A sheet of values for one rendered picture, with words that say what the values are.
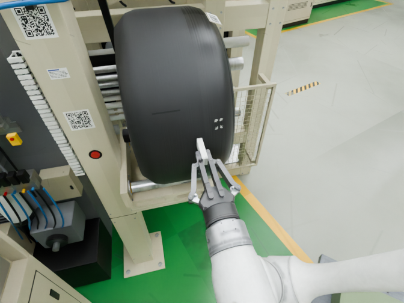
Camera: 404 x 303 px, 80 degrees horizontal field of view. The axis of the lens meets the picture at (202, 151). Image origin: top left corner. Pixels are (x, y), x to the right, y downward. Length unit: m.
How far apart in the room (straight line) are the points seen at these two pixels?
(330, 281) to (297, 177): 1.80
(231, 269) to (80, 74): 0.63
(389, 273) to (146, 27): 0.72
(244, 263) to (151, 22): 0.62
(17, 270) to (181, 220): 1.20
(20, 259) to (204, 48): 0.86
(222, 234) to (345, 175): 2.12
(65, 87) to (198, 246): 1.39
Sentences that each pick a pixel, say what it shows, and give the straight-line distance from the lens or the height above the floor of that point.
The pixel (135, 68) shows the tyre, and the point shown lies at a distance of 0.65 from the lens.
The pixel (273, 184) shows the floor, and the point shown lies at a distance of 2.21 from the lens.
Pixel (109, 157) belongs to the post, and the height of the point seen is 1.03.
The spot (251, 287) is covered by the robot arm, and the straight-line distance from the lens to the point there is 0.47.
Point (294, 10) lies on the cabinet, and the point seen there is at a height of 0.30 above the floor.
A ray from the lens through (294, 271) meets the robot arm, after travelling 0.59.
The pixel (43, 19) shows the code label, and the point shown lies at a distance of 0.75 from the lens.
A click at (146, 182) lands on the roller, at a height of 0.92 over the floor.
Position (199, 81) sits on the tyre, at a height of 1.39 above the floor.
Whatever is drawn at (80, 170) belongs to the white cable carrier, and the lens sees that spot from 1.05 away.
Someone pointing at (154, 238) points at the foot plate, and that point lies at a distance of 1.89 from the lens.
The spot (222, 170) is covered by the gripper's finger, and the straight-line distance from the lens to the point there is 0.60.
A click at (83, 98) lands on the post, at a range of 0.83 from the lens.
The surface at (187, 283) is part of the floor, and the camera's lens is 1.77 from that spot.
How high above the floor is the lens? 1.70
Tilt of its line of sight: 45 degrees down
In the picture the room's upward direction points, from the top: straight up
